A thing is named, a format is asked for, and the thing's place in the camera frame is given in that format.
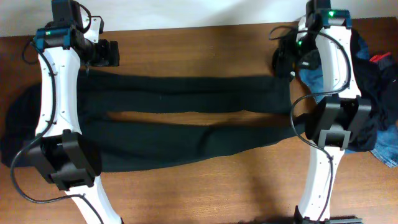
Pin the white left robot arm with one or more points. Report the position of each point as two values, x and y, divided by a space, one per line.
59 152

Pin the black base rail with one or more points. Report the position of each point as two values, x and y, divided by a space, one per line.
343 220

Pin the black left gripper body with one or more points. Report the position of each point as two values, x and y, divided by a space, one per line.
109 53

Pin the dark navy garment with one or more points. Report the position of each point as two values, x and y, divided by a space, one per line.
377 82

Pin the red cloth piece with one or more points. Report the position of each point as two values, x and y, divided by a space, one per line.
379 57

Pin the dark green trousers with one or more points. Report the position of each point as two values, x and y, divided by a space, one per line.
135 145

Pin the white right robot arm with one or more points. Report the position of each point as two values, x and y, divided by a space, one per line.
322 39

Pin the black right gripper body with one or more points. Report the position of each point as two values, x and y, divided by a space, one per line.
282 66

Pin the blue denim jeans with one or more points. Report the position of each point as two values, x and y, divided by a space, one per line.
386 146

